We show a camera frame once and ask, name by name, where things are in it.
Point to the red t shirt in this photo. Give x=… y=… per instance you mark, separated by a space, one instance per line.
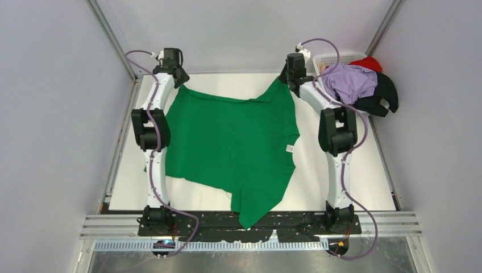
x=368 y=62

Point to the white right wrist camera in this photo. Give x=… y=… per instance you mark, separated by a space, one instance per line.
x=304 y=51

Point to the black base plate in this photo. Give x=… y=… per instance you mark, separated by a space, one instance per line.
x=211 y=226

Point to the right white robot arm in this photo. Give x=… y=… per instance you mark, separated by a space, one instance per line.
x=337 y=136

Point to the green t shirt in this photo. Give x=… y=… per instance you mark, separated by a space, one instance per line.
x=243 y=147

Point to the beige cloth in basket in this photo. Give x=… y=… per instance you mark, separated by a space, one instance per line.
x=321 y=67

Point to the black t shirt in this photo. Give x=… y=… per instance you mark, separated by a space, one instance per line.
x=384 y=100

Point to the lilac t shirt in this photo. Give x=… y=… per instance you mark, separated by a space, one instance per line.
x=348 y=83

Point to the slotted grey cable duct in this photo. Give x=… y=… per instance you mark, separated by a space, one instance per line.
x=168 y=245

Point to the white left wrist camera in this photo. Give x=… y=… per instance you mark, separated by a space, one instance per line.
x=157 y=55

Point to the white plastic laundry basket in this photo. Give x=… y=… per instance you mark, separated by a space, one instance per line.
x=331 y=60

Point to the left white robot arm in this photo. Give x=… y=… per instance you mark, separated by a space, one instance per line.
x=153 y=136

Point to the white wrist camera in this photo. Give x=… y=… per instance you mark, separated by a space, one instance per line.
x=157 y=55
x=304 y=51

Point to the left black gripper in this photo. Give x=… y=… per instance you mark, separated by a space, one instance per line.
x=184 y=79

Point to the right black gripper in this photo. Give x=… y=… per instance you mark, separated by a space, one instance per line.
x=282 y=78

